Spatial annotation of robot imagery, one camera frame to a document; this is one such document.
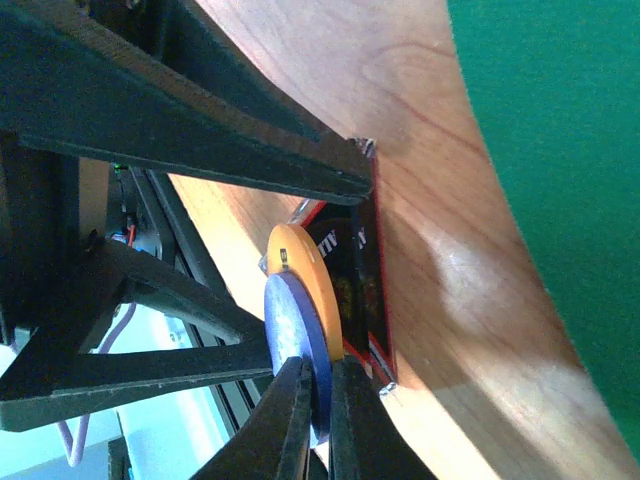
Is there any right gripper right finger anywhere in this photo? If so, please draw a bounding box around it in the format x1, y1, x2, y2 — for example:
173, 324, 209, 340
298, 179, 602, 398
1, 240, 432, 479

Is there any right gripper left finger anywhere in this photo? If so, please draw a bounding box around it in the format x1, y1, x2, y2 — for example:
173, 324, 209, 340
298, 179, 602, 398
1, 1, 373, 205

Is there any blue big blind button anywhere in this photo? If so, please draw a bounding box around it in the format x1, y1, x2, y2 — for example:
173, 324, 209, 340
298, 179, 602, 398
264, 271, 332, 448

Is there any orange small blind button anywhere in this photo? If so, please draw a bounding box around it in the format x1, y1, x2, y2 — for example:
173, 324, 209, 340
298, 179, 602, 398
266, 224, 345, 361

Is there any red black triangular all-in marker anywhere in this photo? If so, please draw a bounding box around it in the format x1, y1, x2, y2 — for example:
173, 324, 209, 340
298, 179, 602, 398
287, 138, 399, 396

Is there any round green poker mat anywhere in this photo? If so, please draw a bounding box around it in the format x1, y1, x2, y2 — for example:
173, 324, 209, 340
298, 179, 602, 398
444, 0, 640, 381

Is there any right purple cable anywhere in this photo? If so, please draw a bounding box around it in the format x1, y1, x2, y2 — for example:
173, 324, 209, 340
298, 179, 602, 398
54, 304, 139, 469

